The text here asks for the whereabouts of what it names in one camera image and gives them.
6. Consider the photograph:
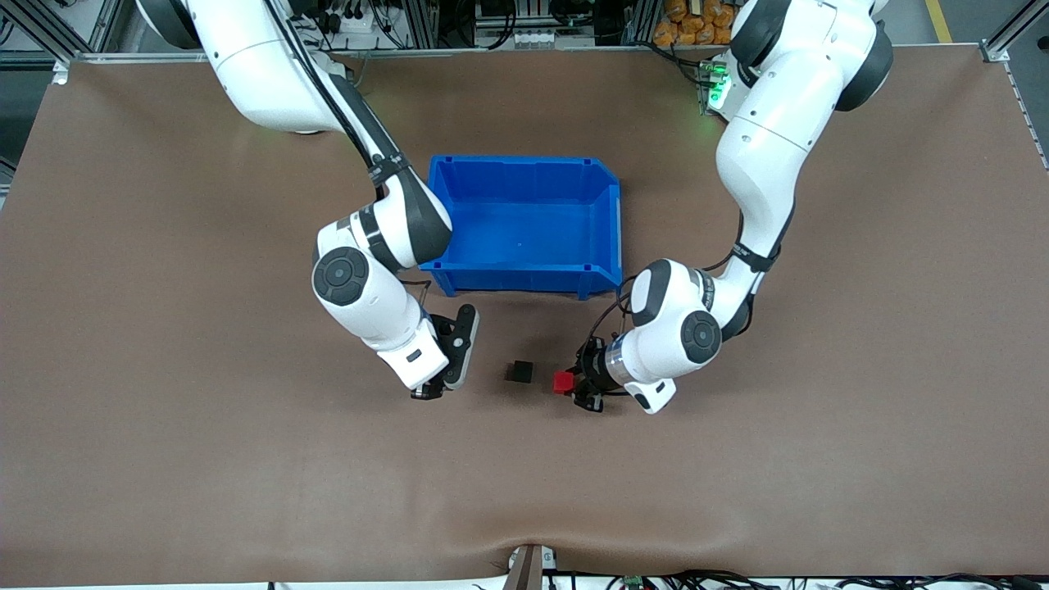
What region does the blue plastic storage bin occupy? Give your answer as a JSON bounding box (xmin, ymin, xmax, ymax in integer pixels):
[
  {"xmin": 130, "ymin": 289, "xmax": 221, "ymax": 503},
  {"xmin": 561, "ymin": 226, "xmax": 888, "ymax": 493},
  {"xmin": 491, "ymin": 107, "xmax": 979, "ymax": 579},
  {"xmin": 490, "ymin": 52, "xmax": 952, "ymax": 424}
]
[{"xmin": 420, "ymin": 156, "xmax": 624, "ymax": 301}]

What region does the brown table mat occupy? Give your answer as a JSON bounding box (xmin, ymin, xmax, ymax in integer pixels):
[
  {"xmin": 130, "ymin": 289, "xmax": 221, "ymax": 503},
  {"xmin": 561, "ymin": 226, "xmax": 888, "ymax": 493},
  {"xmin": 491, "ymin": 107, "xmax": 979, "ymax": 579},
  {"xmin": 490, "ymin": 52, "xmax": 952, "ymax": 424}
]
[{"xmin": 0, "ymin": 48, "xmax": 1049, "ymax": 584}]

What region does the orange snack packs pile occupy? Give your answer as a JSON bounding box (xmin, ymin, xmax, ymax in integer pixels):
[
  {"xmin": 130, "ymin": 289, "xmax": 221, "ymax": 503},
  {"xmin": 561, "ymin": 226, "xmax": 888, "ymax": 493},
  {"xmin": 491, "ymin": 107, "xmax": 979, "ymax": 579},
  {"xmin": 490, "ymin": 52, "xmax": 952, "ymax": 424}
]
[{"xmin": 653, "ymin": 0, "xmax": 738, "ymax": 48}]

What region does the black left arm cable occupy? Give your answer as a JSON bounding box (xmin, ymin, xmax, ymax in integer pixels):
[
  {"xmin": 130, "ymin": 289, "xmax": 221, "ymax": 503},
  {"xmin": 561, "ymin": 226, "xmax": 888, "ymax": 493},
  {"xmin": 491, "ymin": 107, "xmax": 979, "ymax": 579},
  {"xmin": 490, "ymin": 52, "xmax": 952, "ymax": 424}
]
[{"xmin": 584, "ymin": 209, "xmax": 751, "ymax": 349}]

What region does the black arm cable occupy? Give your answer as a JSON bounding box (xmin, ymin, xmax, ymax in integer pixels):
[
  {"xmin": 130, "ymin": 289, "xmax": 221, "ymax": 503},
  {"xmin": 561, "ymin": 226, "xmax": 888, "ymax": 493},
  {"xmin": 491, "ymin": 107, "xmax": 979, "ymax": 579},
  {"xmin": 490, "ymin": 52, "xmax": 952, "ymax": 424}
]
[
  {"xmin": 262, "ymin": 0, "xmax": 435, "ymax": 312},
  {"xmin": 584, "ymin": 209, "xmax": 751, "ymax": 349}
]

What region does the brown metal bracket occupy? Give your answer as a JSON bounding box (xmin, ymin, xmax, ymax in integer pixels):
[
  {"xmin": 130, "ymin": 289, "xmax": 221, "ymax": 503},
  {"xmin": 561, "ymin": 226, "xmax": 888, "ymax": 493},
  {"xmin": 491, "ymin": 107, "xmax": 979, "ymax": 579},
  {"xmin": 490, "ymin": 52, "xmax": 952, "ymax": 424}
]
[{"xmin": 506, "ymin": 543, "xmax": 560, "ymax": 590}]

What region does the black cable bundle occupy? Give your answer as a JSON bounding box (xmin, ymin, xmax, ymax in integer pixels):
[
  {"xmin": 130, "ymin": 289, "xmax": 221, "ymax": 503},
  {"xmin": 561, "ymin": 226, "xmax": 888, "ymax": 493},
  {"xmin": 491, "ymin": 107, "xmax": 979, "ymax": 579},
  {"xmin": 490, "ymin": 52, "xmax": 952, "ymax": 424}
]
[{"xmin": 549, "ymin": 569, "xmax": 1049, "ymax": 590}]

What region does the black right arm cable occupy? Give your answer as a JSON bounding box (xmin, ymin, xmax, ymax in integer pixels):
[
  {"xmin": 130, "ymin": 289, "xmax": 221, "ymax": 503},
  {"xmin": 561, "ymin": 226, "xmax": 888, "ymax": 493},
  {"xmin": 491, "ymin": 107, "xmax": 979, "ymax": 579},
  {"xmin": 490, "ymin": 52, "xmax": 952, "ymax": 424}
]
[{"xmin": 262, "ymin": 0, "xmax": 435, "ymax": 312}]

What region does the silver aluminium profile frame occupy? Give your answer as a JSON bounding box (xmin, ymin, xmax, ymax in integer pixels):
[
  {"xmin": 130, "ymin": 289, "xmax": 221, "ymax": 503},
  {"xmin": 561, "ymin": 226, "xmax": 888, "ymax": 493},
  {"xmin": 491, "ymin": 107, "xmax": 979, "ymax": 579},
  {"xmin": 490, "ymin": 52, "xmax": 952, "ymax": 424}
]
[{"xmin": 0, "ymin": 0, "xmax": 1049, "ymax": 63}]

